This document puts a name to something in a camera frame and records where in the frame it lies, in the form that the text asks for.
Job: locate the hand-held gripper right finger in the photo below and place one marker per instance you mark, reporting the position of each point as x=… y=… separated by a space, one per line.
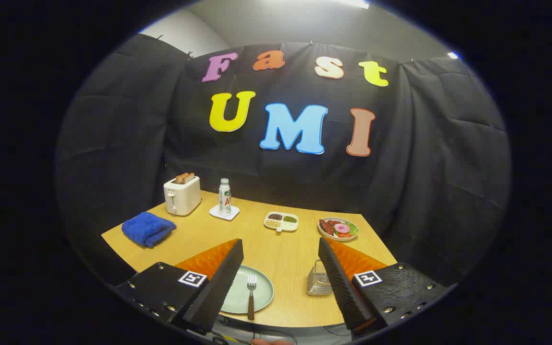
x=343 y=287

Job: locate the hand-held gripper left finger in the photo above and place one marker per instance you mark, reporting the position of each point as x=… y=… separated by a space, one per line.
x=218 y=287

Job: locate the pale green plate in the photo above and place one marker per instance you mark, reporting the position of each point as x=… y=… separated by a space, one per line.
x=235 y=297

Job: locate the white plate with food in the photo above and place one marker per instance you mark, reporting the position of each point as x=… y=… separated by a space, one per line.
x=337 y=229

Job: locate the white square coaster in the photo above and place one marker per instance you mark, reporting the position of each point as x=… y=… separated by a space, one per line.
x=215 y=214

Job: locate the white labelled bottle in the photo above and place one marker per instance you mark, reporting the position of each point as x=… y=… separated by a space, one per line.
x=224 y=199

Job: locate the white divided dish with beans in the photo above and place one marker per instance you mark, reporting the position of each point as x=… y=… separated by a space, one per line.
x=281 y=222

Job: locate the blue folded towel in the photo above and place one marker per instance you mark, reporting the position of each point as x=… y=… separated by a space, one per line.
x=147 y=229

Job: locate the white toaster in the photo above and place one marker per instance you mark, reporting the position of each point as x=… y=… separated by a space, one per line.
x=182 y=197

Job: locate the toast slice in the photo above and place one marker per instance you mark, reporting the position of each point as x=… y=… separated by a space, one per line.
x=190 y=177
x=180 y=178

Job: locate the ceiling light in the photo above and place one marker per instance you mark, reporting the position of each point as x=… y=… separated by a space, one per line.
x=355 y=3
x=453 y=55

